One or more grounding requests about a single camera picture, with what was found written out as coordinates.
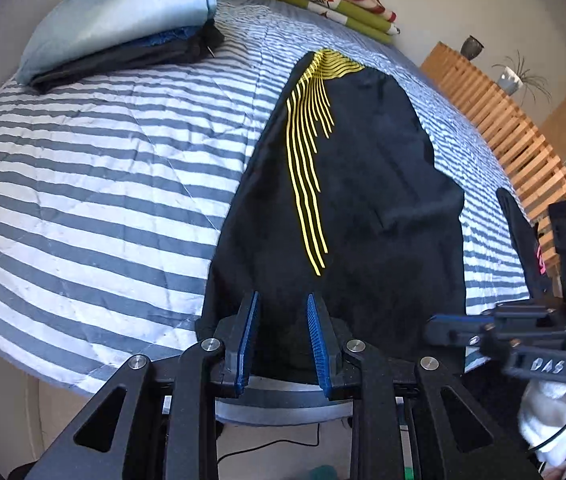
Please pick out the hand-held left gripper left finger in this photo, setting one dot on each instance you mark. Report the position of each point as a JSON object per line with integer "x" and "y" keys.
{"x": 245, "y": 342}

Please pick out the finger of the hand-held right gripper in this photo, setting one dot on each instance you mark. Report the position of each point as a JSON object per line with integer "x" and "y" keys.
{"x": 533, "y": 320}
{"x": 458, "y": 331}

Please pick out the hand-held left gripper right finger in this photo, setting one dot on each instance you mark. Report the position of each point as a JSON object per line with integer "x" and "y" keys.
{"x": 319, "y": 345}

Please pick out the black pants with yellow stripes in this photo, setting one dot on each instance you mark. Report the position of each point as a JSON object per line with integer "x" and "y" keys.
{"x": 363, "y": 185}

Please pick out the black cloth with pink print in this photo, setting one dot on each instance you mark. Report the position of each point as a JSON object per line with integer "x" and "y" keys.
{"x": 520, "y": 240}

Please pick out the green object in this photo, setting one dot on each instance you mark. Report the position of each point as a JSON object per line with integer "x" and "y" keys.
{"x": 323, "y": 474}

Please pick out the potted plant in white pot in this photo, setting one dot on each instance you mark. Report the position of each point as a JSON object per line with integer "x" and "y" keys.
{"x": 509, "y": 82}

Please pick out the blue white striped quilt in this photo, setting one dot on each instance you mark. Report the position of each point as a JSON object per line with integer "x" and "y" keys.
{"x": 88, "y": 185}

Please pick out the dark ceramic vase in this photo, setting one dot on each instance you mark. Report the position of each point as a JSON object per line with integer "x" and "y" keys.
{"x": 472, "y": 47}

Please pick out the folded dark clothes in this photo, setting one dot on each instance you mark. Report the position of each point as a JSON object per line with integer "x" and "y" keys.
{"x": 128, "y": 60}

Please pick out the folded blue patterned garment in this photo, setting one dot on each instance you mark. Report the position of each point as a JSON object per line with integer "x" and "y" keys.
{"x": 168, "y": 37}

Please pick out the folded green quilt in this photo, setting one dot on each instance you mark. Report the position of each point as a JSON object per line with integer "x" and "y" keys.
{"x": 358, "y": 15}

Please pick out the stack of folded clothes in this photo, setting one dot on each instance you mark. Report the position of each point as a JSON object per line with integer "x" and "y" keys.
{"x": 113, "y": 15}

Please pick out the wooden slatted bed rail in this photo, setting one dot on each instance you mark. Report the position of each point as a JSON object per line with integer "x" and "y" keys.
{"x": 513, "y": 130}

